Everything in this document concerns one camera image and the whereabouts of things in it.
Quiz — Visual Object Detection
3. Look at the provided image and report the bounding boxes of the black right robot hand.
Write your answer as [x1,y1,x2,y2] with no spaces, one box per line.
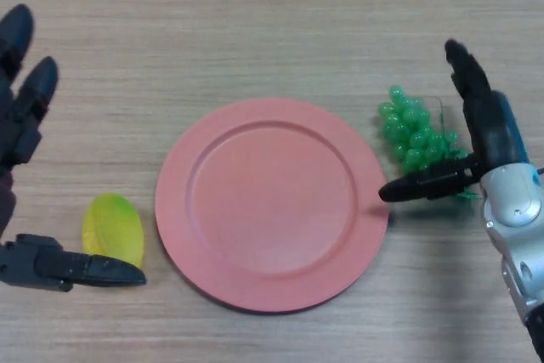
[377,38,531,203]

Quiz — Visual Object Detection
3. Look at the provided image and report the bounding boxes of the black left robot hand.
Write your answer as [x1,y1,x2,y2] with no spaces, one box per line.
[0,3,147,292]

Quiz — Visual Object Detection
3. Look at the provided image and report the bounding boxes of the green plastic grape bunch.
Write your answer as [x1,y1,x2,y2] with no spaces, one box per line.
[377,84,481,203]

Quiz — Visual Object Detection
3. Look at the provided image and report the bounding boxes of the pink round plate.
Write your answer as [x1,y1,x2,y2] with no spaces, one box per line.
[155,97,390,316]

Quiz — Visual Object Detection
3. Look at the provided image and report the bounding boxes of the yellow green starfruit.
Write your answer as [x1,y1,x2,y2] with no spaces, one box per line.
[81,192,145,270]

